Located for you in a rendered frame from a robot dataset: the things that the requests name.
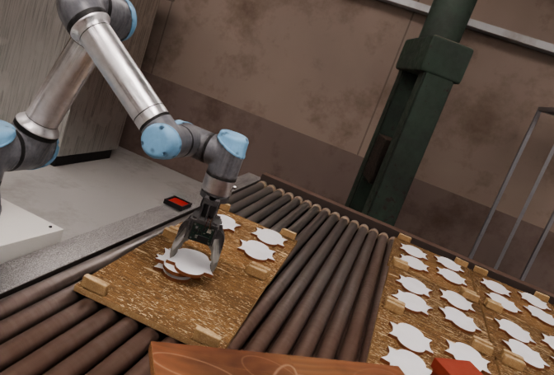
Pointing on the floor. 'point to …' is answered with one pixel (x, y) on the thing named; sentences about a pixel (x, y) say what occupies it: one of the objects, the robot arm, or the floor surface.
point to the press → (418, 95)
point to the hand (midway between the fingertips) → (192, 261)
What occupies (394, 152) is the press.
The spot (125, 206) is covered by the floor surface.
